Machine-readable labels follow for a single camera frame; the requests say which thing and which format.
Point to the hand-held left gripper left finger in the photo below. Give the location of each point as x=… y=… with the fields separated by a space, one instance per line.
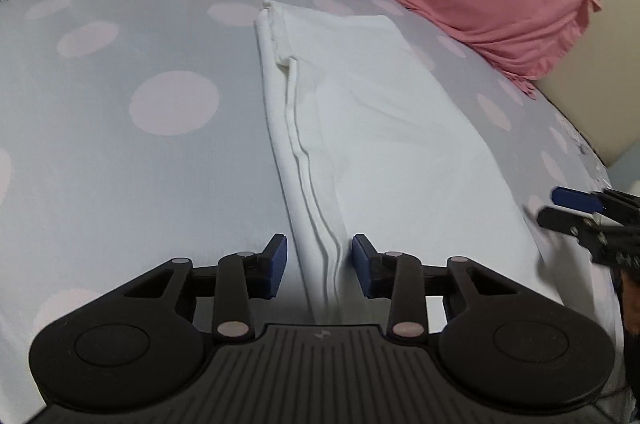
x=274 y=266

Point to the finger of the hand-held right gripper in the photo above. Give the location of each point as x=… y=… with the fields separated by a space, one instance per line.
x=560 y=218
x=575 y=198

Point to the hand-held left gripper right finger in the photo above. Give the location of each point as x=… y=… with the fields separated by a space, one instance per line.
x=365 y=266

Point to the white t-shirt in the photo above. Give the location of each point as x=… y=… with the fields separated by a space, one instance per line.
x=400 y=129

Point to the person's right hand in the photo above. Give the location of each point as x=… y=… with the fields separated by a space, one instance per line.
x=631 y=304

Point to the cream padded headboard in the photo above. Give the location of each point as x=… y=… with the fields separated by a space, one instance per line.
x=600 y=79

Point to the polka dot bed sheet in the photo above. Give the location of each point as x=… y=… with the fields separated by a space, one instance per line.
x=125 y=154

